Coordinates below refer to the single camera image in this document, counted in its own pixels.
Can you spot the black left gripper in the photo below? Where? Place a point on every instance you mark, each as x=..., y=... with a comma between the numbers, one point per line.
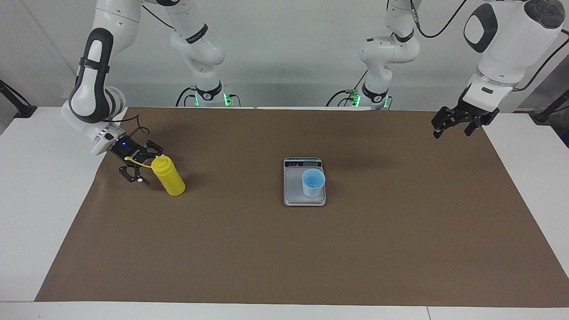
x=475, y=114

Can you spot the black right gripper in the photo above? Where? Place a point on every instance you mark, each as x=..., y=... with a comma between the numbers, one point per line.
x=124, y=147

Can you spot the yellow squeeze bottle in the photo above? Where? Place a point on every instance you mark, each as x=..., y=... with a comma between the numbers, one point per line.
x=171, y=180

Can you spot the light blue plastic cup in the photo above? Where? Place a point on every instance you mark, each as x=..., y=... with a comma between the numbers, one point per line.
x=313, y=189

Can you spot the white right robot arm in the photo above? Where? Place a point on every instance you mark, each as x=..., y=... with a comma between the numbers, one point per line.
x=115, y=18

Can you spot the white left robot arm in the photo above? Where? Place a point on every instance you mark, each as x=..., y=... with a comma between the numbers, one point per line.
x=506, y=44

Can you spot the silver digital kitchen scale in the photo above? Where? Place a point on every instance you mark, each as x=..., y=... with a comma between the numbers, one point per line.
x=293, y=186

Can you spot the black clamp stand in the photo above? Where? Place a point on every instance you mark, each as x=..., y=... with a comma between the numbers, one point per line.
x=20, y=109
x=544, y=116

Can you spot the brown paper mat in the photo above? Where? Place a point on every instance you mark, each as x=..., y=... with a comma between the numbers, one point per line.
x=266, y=253

